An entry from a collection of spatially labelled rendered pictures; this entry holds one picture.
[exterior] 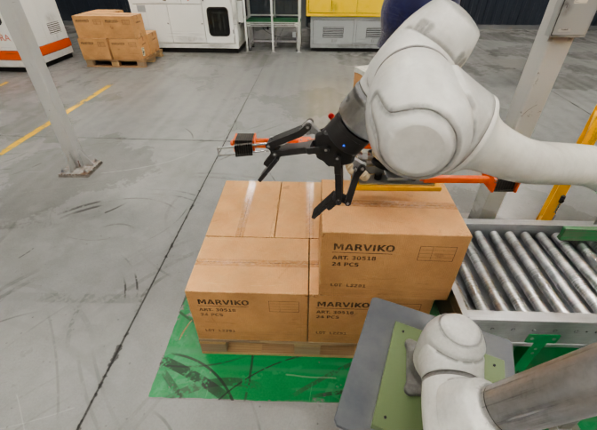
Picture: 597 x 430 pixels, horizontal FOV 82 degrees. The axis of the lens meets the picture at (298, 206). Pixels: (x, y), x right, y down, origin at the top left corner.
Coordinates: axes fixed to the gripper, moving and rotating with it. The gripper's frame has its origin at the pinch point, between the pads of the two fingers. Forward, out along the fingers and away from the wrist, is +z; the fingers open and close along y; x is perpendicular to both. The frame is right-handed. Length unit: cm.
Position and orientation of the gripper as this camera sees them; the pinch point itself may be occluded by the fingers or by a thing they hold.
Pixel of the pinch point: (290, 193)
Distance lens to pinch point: 70.6
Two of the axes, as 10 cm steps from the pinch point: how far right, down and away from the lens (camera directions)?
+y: -8.0, -5.5, -2.3
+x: -2.2, 6.3, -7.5
